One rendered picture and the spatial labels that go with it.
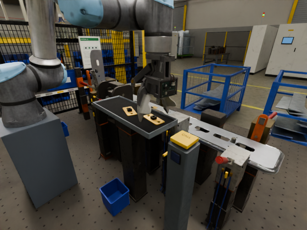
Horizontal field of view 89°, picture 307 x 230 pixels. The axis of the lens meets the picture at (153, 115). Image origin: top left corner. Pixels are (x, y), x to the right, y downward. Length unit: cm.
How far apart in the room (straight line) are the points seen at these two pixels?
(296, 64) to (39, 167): 850
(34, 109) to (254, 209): 107
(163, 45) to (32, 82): 56
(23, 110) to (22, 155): 18
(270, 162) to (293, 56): 789
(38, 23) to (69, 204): 79
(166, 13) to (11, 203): 105
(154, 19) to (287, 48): 819
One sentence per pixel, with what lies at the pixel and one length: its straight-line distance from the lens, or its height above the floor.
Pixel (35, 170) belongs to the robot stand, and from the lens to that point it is 89.
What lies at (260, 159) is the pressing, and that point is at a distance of 75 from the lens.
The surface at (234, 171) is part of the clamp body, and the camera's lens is 60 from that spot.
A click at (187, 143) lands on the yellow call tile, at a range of 44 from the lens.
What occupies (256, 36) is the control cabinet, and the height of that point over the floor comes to 159.
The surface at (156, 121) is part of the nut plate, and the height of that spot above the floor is 116.
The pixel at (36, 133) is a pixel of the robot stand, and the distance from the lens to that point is 81.
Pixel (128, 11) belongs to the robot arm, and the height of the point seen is 148.
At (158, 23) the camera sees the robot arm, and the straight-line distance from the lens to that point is 44.
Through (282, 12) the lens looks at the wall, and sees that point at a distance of 1489.
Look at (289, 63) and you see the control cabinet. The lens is 856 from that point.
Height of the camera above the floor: 141
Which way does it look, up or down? 25 degrees down
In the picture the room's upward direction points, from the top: straight up
